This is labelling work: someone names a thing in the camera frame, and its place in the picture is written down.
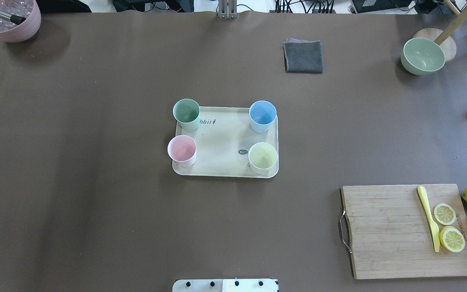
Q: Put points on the green plastic cup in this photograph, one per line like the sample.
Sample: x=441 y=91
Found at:
x=187 y=114

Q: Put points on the pink bowl with ice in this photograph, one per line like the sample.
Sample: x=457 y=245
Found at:
x=29 y=9

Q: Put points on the blue plastic cup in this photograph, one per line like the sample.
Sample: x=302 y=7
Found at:
x=262 y=114

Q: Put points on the yellow plastic knife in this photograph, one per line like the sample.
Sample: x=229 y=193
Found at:
x=434 y=228

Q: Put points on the dark grey folded cloth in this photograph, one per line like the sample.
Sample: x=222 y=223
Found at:
x=303 y=56

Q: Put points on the wooden cup tree stand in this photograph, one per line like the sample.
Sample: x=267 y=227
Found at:
x=443 y=38

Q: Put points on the pink plastic cup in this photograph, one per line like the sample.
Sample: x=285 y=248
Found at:
x=182 y=149

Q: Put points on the lemon half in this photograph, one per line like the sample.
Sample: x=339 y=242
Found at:
x=452 y=239
x=444 y=214

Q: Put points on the green bowl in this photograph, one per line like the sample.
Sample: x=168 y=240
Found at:
x=421 y=56

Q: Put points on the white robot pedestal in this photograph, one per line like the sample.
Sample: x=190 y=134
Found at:
x=226 y=285

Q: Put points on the wooden cutting board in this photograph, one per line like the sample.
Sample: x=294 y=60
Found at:
x=389 y=236

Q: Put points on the cream serving tray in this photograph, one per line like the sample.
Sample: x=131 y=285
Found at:
x=223 y=139

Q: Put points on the cream plastic cup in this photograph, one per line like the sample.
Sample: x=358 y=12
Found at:
x=262 y=156

